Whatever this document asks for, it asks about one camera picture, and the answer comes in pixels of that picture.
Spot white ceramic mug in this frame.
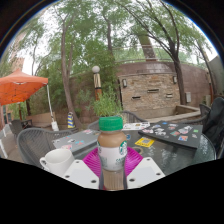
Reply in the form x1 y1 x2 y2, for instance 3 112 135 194
39 147 76 178

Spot potted green plant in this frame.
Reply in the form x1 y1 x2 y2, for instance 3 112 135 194
89 88 124 118

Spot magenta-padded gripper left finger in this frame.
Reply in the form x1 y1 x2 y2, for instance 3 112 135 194
63 146 102 190

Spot white printed papers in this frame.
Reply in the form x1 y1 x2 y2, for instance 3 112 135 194
122 121 151 131

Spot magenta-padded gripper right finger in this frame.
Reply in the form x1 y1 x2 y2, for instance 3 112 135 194
123 146 166 190

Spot leaning brown-trunk tree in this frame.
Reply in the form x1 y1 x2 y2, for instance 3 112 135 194
49 3 111 129

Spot black laptop with stickers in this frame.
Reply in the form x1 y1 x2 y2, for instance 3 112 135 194
138 119 204 149

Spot dark wicker patio chair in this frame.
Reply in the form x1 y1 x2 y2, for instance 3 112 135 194
9 119 34 136

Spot wooden lamp post, white globe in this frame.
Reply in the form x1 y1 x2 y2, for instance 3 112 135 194
91 65 103 101

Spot grey laptop with stickers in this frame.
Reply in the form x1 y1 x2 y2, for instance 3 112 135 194
51 128 101 151

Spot orange canopy tent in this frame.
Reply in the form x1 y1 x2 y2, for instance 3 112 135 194
0 68 59 132

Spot dark forked tree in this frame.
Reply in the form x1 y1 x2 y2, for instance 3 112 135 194
119 0 214 106

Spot yellow square card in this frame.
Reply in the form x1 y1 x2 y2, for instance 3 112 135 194
134 136 156 148

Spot black jacket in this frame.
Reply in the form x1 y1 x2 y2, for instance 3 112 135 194
203 96 224 158

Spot green-capped coffee drink bottle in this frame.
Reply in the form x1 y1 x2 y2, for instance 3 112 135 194
96 115 129 192

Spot blue yellow striped bollard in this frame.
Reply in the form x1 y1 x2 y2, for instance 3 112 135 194
67 111 76 129

